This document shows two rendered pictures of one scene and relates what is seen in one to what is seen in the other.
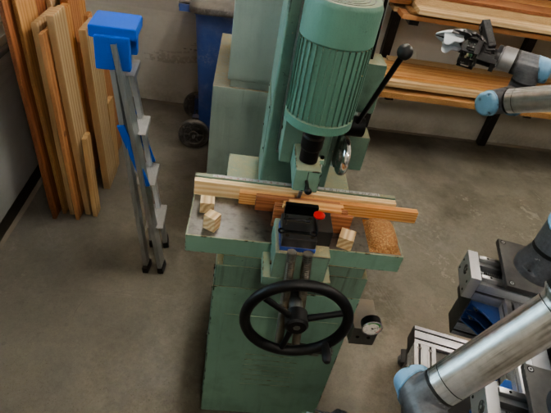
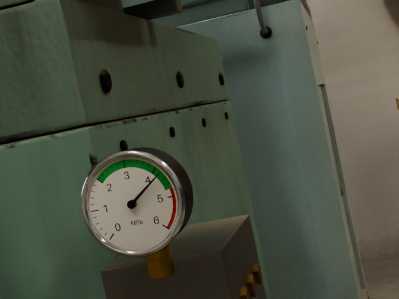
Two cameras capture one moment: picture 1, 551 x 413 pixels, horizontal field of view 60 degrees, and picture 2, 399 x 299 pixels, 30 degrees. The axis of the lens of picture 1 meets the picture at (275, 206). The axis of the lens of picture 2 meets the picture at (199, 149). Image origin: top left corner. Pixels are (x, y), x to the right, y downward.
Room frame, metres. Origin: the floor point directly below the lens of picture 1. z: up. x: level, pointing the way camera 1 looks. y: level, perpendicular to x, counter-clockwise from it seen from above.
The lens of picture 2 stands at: (0.54, -0.54, 0.71)
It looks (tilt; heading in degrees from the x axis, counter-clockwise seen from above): 3 degrees down; 20
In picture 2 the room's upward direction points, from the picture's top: 12 degrees counter-clockwise
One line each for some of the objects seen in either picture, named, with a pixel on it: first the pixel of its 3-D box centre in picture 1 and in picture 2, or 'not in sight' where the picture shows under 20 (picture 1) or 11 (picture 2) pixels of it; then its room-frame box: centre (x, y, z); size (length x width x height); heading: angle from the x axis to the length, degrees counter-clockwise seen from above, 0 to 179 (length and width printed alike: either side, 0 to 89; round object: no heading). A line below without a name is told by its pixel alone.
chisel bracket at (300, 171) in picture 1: (305, 169); not in sight; (1.14, -0.06, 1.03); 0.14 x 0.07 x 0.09; 7
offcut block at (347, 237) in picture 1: (346, 238); not in sight; (1.00, -0.21, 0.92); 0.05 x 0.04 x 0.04; 169
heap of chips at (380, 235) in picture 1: (382, 232); not in sight; (1.06, -0.31, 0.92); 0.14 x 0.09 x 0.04; 7
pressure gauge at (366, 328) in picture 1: (370, 325); (143, 214); (0.94, -0.35, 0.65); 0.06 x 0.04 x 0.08; 97
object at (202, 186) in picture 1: (296, 197); not in sight; (1.14, -0.05, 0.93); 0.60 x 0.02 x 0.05; 97
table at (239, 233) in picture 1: (294, 239); not in sight; (1.01, -0.07, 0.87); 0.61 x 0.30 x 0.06; 97
